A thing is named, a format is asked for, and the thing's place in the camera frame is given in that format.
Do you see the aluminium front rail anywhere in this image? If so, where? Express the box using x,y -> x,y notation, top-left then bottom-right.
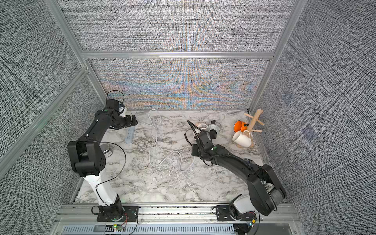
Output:
50,202 -> 304,235

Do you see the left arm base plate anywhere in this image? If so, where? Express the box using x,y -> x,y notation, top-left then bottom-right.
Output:
97,206 -> 139,222

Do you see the wooden mug tree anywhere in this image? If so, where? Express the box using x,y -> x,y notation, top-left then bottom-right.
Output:
244,109 -> 265,133

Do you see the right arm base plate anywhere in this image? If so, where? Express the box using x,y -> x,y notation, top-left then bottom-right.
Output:
214,205 -> 257,223

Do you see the orange mug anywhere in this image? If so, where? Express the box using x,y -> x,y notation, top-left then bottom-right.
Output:
234,120 -> 249,133

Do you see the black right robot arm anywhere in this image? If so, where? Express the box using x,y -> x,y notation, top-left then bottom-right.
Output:
192,131 -> 287,220

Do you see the small metal tin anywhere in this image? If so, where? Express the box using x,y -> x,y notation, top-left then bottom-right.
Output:
100,143 -> 113,158

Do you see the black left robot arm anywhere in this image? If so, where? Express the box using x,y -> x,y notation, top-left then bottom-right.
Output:
67,99 -> 138,215

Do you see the white mug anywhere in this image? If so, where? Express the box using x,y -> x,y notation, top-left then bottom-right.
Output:
232,130 -> 254,148

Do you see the light blue power strip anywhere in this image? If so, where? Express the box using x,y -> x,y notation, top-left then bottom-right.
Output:
124,108 -> 197,172

